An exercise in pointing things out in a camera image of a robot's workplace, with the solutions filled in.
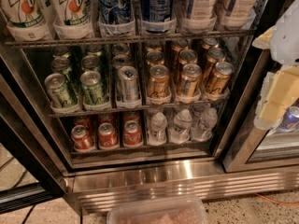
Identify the front silver can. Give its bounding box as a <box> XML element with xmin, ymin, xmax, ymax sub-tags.
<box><xmin>118</xmin><ymin>66</ymin><xmax>139</xmax><ymax>103</ymax></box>

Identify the blue pepsi can with face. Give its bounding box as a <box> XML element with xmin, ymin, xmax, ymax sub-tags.
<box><xmin>99</xmin><ymin>0</ymin><xmax>133</xmax><ymax>35</ymax></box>

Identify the open fridge door left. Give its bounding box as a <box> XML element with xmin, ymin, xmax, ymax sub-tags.
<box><xmin>0</xmin><ymin>62</ymin><xmax>65</xmax><ymax>214</ymax></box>

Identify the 7up zero can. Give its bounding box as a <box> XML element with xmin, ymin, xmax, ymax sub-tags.
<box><xmin>51</xmin><ymin>0</ymin><xmax>92</xmax><ymax>39</ymax></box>
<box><xmin>1</xmin><ymin>0</ymin><xmax>50</xmax><ymax>41</ymax></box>

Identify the top wire fridge shelf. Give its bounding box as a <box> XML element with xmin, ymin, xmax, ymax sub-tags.
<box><xmin>5</xmin><ymin>29</ymin><xmax>255</xmax><ymax>49</ymax></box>

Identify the white tall can left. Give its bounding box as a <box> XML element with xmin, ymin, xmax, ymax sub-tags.
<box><xmin>179</xmin><ymin>0</ymin><xmax>217</xmax><ymax>34</ymax></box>

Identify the front right gold can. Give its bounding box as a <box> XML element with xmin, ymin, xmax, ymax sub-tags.
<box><xmin>205</xmin><ymin>62</ymin><xmax>235</xmax><ymax>95</ymax></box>

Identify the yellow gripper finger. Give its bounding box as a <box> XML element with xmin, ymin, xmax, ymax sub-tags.
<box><xmin>252</xmin><ymin>26</ymin><xmax>275</xmax><ymax>49</ymax></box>
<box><xmin>253</xmin><ymin>65</ymin><xmax>299</xmax><ymax>130</ymax></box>

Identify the green can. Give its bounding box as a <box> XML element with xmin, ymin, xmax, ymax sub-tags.
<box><xmin>80</xmin><ymin>71</ymin><xmax>107</xmax><ymax>105</ymax></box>
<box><xmin>44</xmin><ymin>73</ymin><xmax>78</xmax><ymax>108</ymax></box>

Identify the white tall can right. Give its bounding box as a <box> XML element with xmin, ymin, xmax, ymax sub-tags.
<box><xmin>216</xmin><ymin>0</ymin><xmax>256</xmax><ymax>30</ymax></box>

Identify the white tall can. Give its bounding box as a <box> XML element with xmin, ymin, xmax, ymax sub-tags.
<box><xmin>179</xmin><ymin>0</ymin><xmax>217</xmax><ymax>34</ymax></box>
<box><xmin>216</xmin><ymin>0</ymin><xmax>256</xmax><ymax>30</ymax></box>

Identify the stainless fridge base grille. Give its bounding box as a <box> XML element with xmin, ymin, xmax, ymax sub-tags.
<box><xmin>64</xmin><ymin>160</ymin><xmax>299</xmax><ymax>216</ymax></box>

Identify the front right red can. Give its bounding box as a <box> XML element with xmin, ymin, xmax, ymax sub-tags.
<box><xmin>123</xmin><ymin>120</ymin><xmax>142</xmax><ymax>147</ymax></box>

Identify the dark blue pepsi can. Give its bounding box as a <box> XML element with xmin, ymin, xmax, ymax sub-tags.
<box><xmin>139</xmin><ymin>0</ymin><xmax>173</xmax><ymax>34</ymax></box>

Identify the water bottle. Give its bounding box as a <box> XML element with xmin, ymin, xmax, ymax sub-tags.
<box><xmin>191</xmin><ymin>107</ymin><xmax>218</xmax><ymax>142</ymax></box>
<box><xmin>149</xmin><ymin>112</ymin><xmax>167</xmax><ymax>146</ymax></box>
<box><xmin>170</xmin><ymin>109</ymin><xmax>192</xmax><ymax>144</ymax></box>

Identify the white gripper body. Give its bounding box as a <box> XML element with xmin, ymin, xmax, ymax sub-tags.
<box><xmin>270</xmin><ymin>0</ymin><xmax>299</xmax><ymax>65</ymax></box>

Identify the middle water bottle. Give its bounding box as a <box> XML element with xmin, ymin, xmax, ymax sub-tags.
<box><xmin>170</xmin><ymin>109</ymin><xmax>192</xmax><ymax>144</ymax></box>

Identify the red can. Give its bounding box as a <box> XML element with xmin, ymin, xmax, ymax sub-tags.
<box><xmin>71</xmin><ymin>125</ymin><xmax>94</xmax><ymax>152</ymax></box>
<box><xmin>98</xmin><ymin>122</ymin><xmax>119</xmax><ymax>150</ymax></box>
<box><xmin>123</xmin><ymin>120</ymin><xmax>142</xmax><ymax>147</ymax></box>

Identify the clear plastic food container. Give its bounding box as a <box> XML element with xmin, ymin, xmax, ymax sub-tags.
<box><xmin>107</xmin><ymin>195</ymin><xmax>208</xmax><ymax>224</ymax></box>

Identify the blue can in door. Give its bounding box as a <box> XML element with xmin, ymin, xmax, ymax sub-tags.
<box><xmin>278</xmin><ymin>106</ymin><xmax>299</xmax><ymax>133</ymax></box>

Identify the gold can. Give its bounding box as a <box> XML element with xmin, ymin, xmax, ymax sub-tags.
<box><xmin>177</xmin><ymin>63</ymin><xmax>202</xmax><ymax>97</ymax></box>
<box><xmin>148</xmin><ymin>65</ymin><xmax>169</xmax><ymax>99</ymax></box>
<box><xmin>205</xmin><ymin>62</ymin><xmax>235</xmax><ymax>95</ymax></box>

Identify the front middle gold can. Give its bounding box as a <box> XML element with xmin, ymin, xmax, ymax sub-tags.
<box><xmin>177</xmin><ymin>63</ymin><xmax>202</xmax><ymax>97</ymax></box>

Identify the orange cable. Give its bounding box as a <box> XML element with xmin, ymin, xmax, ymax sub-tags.
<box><xmin>253</xmin><ymin>192</ymin><xmax>299</xmax><ymax>207</ymax></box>

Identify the front left red can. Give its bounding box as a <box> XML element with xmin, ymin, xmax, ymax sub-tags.
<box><xmin>71</xmin><ymin>125</ymin><xmax>94</xmax><ymax>152</ymax></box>

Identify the front left gold can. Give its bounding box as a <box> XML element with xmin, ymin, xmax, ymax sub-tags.
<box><xmin>148</xmin><ymin>65</ymin><xmax>169</xmax><ymax>99</ymax></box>

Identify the left water bottle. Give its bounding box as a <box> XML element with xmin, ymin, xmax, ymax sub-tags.
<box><xmin>149</xmin><ymin>112</ymin><xmax>167</xmax><ymax>146</ymax></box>

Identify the front middle red can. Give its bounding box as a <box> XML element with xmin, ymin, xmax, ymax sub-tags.
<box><xmin>98</xmin><ymin>122</ymin><xmax>119</xmax><ymax>150</ymax></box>

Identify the right water bottle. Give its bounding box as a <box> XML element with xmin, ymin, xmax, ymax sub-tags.
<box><xmin>191</xmin><ymin>107</ymin><xmax>218</xmax><ymax>142</ymax></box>

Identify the front left green can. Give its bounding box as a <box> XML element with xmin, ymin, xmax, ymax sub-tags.
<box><xmin>44</xmin><ymin>73</ymin><xmax>78</xmax><ymax>108</ymax></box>

